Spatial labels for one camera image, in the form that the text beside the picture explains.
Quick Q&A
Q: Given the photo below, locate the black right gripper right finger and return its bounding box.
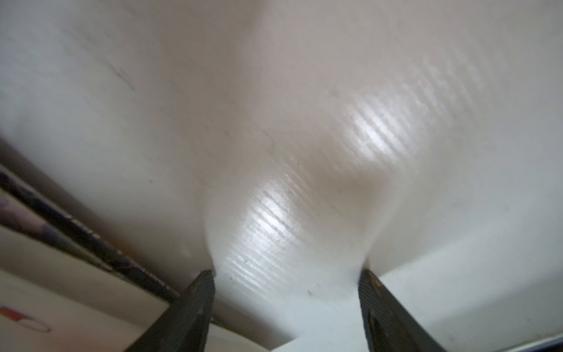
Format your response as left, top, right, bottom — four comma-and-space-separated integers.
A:
358, 269, 444, 352

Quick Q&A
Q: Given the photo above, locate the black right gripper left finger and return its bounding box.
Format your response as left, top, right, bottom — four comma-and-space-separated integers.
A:
127, 270, 216, 352

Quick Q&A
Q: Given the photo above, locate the floral painted paper bag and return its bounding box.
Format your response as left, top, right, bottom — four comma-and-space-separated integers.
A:
1, 141, 179, 302

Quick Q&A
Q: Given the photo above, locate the white Happy Every Day bag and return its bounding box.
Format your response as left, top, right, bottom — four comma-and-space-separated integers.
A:
1, 1, 562, 351

